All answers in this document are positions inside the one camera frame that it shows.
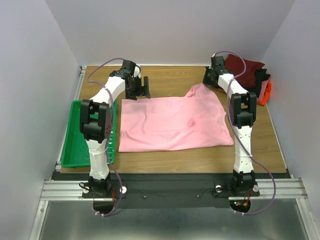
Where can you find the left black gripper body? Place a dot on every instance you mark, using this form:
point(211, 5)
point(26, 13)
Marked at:
point(135, 89)

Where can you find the green plastic tray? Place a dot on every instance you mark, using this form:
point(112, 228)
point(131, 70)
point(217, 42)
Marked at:
point(75, 151)

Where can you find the folded salmon pink t shirt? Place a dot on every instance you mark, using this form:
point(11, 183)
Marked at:
point(263, 91)

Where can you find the right control board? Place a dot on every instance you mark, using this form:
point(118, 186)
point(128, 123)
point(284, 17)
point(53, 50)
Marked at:
point(242, 206)

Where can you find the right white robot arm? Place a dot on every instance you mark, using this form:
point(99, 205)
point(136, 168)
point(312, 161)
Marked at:
point(241, 115)

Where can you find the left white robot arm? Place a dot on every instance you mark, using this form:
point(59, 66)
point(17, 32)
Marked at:
point(96, 122)

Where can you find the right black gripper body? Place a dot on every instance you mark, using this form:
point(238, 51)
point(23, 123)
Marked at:
point(208, 78)

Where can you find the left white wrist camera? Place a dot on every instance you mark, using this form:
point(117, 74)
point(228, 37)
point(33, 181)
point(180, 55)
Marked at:
point(137, 71)

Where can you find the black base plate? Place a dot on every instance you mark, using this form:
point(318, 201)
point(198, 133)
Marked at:
point(156, 191)

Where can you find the folded orange t shirt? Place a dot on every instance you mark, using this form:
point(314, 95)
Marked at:
point(264, 96)

